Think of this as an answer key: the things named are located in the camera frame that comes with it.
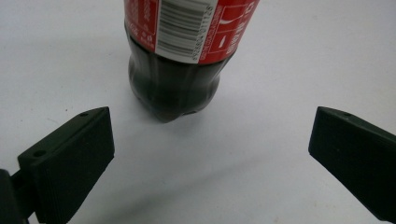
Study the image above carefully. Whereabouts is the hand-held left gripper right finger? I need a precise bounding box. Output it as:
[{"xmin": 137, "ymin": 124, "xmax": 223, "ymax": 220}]
[{"xmin": 308, "ymin": 105, "xmax": 396, "ymax": 224}]

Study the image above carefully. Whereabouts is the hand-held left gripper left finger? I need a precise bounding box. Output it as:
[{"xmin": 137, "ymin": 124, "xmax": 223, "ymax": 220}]
[{"xmin": 17, "ymin": 106, "xmax": 116, "ymax": 224}]

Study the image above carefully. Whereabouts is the cola bottle with red label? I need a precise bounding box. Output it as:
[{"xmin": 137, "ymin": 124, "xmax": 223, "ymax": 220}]
[{"xmin": 123, "ymin": 0, "xmax": 261, "ymax": 124}]

